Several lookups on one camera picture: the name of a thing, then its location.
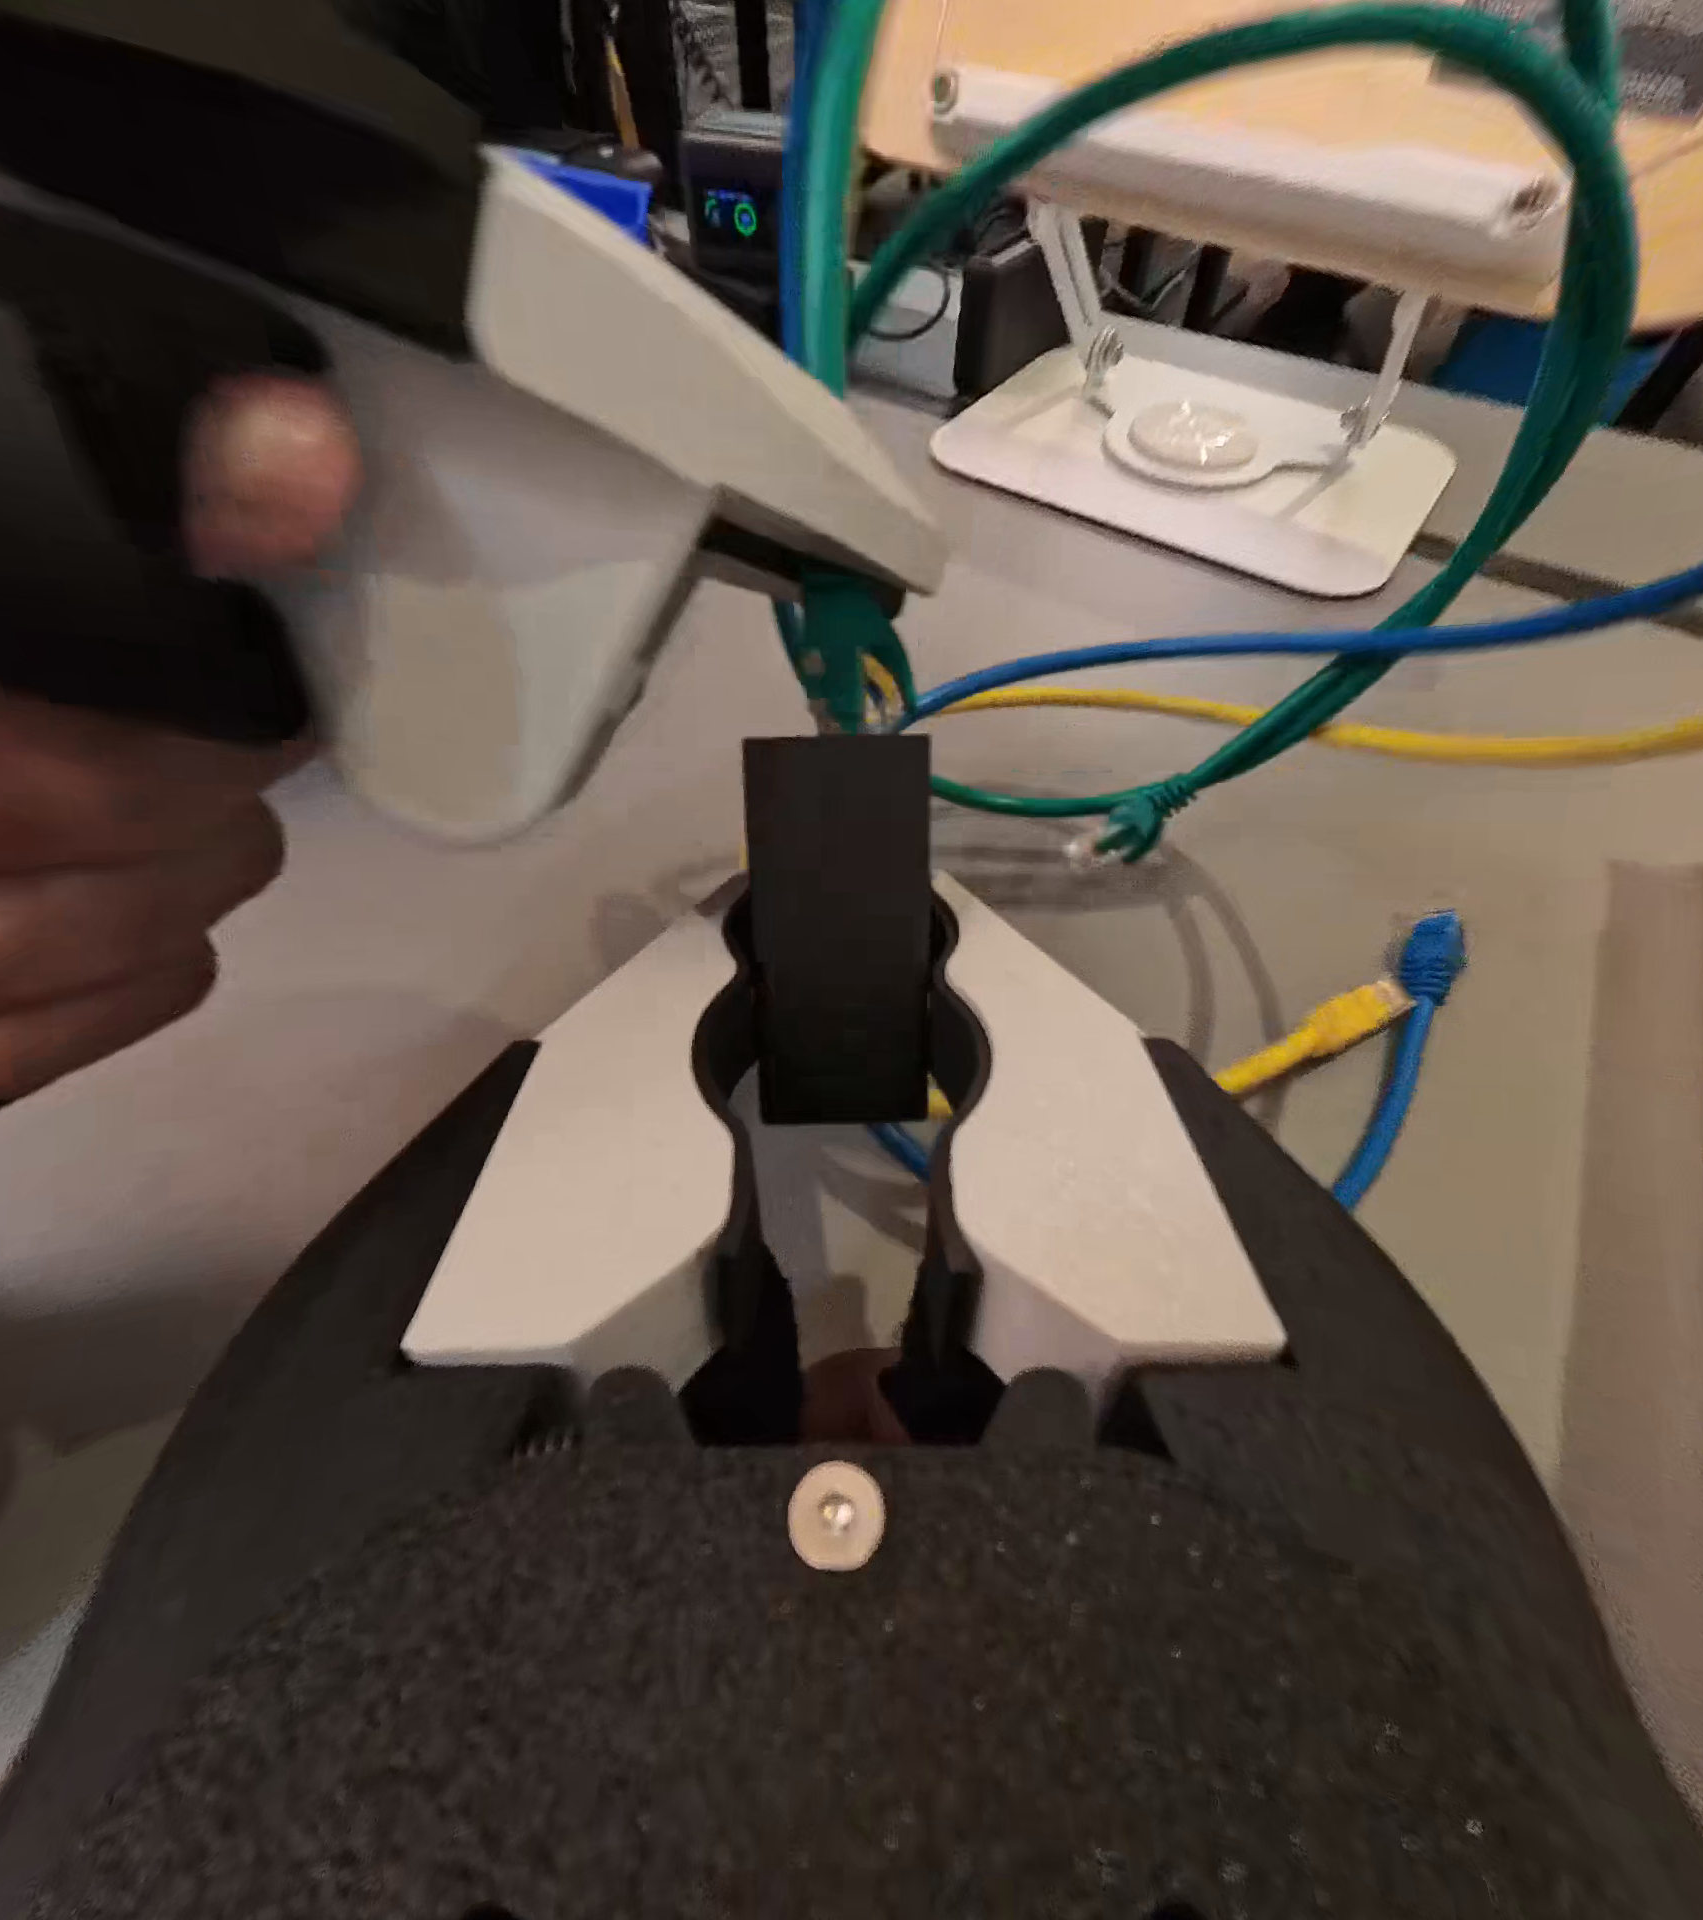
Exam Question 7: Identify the black charger brick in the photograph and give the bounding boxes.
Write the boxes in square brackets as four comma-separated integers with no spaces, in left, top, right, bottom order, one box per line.
[953,239,1047,399]

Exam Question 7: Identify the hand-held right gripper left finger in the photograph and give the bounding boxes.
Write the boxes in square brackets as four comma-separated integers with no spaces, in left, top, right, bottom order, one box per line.
[402,899,763,1369]

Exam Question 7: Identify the wooden board with white rail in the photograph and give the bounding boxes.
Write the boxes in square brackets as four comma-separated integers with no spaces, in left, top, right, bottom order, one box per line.
[857,0,1703,331]

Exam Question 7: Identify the black ethernet switch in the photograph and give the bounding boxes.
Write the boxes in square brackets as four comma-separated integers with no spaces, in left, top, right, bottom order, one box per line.
[741,732,935,1127]

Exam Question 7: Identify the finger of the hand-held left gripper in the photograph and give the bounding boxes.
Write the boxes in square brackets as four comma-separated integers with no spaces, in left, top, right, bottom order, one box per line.
[282,146,949,847]

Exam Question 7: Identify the blue ethernet cable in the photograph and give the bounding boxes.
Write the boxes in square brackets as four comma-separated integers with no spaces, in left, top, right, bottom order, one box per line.
[775,0,1703,1209]

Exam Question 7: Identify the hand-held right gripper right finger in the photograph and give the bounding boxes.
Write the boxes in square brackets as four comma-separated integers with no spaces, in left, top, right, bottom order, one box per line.
[925,870,1291,1369]

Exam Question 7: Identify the blue plastic bin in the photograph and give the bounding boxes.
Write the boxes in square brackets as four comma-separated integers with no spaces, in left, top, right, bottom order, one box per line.
[513,143,649,250]

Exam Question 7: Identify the yellow ethernet cable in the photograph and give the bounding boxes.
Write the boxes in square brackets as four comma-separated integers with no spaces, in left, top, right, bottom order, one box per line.
[857,659,1703,1124]

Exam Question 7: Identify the green ethernet cable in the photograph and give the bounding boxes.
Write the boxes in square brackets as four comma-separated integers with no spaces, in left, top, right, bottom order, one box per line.
[773,0,1639,872]

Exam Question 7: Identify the black power bank with screen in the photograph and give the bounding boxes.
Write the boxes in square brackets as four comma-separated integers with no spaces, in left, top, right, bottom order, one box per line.
[677,125,787,279]

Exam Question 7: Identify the person's left hand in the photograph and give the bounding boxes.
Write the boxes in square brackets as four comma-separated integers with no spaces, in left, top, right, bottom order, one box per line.
[0,382,362,1120]

